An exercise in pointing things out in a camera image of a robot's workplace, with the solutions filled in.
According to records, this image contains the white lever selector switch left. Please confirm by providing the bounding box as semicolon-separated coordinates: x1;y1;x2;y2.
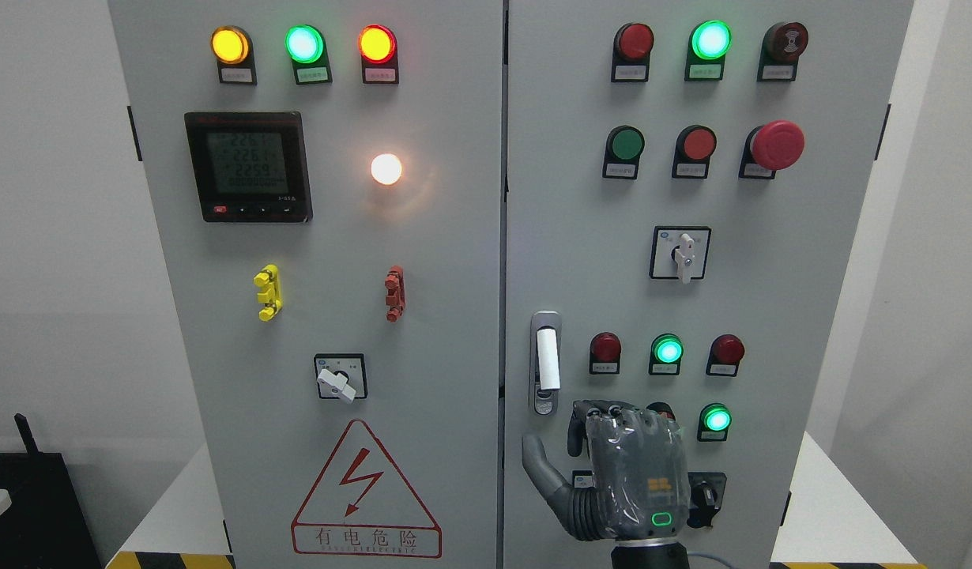
314;353;369;403

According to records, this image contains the green indicator light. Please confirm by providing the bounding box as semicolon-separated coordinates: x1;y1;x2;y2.
698;402;732;442
684;21;732;81
648;333;684;377
284;24;332;85

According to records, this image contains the dark red buzzer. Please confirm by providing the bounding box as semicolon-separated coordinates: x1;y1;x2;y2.
757;21;808;82

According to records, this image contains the red emergency stop button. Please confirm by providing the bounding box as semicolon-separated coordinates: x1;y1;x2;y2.
738;120;805;180

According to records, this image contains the grey cabinet door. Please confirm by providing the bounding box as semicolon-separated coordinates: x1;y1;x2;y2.
109;1;503;568
504;1;913;568

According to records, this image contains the dark red indicator light left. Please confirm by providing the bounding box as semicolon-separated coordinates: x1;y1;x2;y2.
590;332;622;375

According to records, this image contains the grey left cabinet door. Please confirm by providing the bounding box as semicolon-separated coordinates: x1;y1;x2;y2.
109;1;503;568

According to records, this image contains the red terminal connector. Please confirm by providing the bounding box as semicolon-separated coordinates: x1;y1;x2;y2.
384;264;406;323

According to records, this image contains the green indicator light top right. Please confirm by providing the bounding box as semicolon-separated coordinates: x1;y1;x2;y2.
684;21;732;81

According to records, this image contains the red push button lower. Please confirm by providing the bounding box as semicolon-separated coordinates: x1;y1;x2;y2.
647;402;676;421

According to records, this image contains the black box with antenna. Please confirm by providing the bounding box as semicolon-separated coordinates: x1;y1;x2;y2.
0;413;75;568

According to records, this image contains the red push button upper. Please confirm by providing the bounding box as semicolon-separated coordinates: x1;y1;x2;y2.
672;125;717;179

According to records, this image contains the white lever selector switch upper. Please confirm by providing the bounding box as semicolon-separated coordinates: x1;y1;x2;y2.
649;226;711;284

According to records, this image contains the green indicator light lower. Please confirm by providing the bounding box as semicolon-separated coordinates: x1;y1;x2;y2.
698;402;732;442

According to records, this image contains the green indicator light top left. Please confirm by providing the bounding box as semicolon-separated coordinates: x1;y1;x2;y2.
284;24;332;85

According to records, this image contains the black digital power meter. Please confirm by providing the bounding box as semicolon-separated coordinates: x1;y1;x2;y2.
185;111;312;223

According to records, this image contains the red push button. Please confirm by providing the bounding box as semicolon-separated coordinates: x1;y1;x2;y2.
647;402;676;421
672;125;717;179

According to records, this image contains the red indicator light top right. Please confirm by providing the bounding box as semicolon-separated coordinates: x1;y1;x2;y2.
610;22;654;83

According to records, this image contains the yellow terminal connector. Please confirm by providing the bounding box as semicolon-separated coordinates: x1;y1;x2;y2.
254;264;283;322

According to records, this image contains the dark red indicator light right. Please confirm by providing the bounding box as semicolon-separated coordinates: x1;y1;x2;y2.
706;334;745;377

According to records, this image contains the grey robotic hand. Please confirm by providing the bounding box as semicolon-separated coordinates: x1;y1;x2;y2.
522;400;691;541

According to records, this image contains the red electrical hazard sticker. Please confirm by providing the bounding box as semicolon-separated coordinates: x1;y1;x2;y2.
291;419;443;559

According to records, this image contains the green push button upper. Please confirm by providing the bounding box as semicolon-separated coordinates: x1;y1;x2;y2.
602;125;645;180

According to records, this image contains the white lever selector switch lower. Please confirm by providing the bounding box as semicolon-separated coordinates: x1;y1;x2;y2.
571;469;597;516

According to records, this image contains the black knob selector switch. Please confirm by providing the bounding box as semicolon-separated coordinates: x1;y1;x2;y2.
686;472;727;529

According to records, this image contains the red lit indicator light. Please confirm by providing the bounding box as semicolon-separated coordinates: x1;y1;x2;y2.
357;24;399;84

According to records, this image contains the yellow indicator light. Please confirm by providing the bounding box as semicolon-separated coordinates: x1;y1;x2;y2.
210;25;256;85

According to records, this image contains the grey right cabinet door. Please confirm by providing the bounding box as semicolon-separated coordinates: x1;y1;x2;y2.
504;1;913;568

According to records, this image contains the green indicator light middle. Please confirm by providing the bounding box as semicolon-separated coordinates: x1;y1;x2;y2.
648;333;684;377

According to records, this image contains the silver swing door handle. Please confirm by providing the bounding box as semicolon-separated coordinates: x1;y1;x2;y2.
529;311;562;416

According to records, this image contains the white lit indicator light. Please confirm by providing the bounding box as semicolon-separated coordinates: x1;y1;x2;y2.
370;153;404;187

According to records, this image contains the dark red indicator light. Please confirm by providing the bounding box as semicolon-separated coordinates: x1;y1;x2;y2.
706;334;745;377
590;332;622;375

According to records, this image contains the white lever selector switch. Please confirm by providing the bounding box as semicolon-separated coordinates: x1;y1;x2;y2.
314;353;369;403
649;226;711;284
571;469;597;516

